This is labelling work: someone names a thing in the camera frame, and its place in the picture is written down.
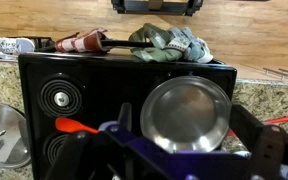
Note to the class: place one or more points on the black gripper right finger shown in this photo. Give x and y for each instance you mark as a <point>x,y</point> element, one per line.
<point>270,153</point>

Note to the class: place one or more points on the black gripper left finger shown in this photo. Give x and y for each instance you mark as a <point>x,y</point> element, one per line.
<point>84,156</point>

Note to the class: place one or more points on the black stove control panel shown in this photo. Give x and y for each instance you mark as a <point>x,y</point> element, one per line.
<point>117,83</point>

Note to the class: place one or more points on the black coil burner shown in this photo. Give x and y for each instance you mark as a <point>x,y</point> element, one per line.
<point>47,96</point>
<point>52,146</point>

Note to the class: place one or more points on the orange spatula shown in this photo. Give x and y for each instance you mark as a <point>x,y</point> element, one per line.
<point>67,125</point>

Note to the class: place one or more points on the steel pot lid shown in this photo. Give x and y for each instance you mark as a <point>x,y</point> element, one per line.
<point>4,133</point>

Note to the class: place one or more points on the round steel pan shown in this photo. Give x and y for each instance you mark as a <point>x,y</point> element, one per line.
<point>184,110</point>

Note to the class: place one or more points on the red white oven mitt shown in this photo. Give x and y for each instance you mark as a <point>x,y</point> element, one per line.
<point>84,41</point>

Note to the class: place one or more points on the green cloth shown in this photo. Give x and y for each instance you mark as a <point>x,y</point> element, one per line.
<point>150,53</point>

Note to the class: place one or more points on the white printed cloth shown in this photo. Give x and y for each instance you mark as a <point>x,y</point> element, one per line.
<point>14,45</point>

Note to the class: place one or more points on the light blue cloth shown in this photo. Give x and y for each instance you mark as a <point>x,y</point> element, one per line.
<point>194,46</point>

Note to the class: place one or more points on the black metal frame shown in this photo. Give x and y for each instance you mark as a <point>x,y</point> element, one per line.
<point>127,7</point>

